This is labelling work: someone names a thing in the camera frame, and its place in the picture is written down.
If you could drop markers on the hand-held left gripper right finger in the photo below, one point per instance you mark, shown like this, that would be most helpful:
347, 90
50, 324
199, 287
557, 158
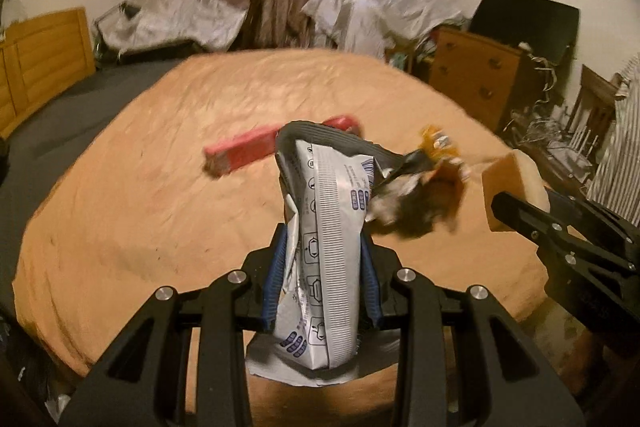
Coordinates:
370, 279

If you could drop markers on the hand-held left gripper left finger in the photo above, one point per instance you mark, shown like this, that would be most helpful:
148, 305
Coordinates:
278, 279

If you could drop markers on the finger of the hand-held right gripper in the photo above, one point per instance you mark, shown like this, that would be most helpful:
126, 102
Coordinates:
575, 247
580, 202

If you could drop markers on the striped shirt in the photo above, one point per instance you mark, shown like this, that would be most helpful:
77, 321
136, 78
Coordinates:
620, 142

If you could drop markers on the dark crumpled wrapper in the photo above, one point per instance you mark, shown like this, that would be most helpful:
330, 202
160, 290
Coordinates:
412, 207

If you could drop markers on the wooden chair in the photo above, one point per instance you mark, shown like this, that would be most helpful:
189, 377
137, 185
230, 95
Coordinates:
592, 99

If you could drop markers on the red flat box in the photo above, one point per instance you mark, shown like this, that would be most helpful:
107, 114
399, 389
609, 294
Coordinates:
240, 152

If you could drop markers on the wooden drawer chest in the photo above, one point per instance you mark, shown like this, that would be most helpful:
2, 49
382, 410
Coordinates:
470, 67

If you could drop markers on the black monitor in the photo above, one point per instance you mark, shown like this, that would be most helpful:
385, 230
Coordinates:
525, 24

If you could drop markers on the grey bed sheet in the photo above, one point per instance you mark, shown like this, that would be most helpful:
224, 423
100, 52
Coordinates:
60, 132

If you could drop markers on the white cloth pile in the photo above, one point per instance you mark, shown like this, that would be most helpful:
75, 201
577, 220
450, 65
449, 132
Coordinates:
370, 12

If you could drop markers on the white cloth on rack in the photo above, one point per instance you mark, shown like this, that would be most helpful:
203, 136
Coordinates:
180, 17

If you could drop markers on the wooden headboard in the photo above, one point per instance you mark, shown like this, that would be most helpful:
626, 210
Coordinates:
45, 57

